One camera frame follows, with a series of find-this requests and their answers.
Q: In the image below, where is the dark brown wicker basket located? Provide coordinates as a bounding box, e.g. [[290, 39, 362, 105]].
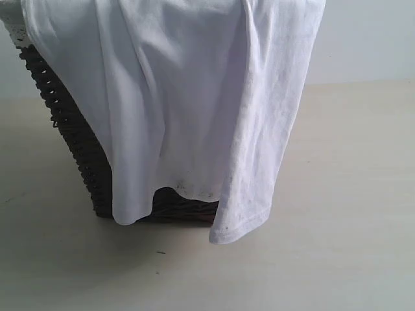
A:
[[19, 45, 218, 226]]

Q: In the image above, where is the white t-shirt red lettering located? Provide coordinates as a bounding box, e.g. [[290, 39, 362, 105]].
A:
[[21, 1, 326, 244]]

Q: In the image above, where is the cream lace-trimmed cloth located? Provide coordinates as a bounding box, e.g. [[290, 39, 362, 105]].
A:
[[0, 0, 32, 49]]

